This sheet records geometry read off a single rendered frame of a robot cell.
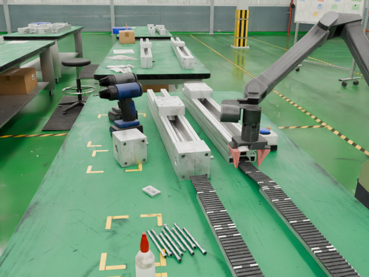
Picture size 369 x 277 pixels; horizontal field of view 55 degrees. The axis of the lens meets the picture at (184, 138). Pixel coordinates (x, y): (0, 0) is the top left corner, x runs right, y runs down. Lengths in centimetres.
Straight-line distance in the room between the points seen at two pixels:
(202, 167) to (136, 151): 24
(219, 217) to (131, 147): 44
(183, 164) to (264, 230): 33
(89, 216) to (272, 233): 46
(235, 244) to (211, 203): 17
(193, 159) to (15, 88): 392
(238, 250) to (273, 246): 11
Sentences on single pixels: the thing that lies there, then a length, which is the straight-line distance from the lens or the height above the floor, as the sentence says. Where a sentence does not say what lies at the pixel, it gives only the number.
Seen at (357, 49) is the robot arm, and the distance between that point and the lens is 133.
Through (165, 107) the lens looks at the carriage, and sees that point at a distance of 145.
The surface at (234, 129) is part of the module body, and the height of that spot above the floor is 85.
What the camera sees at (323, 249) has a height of 81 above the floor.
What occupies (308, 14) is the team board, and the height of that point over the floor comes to 111.
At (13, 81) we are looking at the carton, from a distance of 483.
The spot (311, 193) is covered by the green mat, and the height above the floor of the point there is 78.
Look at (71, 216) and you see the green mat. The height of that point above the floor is 78.
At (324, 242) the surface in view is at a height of 81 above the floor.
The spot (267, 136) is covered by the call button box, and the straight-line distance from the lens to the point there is 135.
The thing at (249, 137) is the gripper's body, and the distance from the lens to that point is 113.
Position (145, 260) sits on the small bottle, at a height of 85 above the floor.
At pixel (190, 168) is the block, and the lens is 110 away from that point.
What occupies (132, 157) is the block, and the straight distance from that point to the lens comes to 121.
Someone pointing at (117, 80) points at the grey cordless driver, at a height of 98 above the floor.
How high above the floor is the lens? 130
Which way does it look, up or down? 21 degrees down
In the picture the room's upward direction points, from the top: straight up
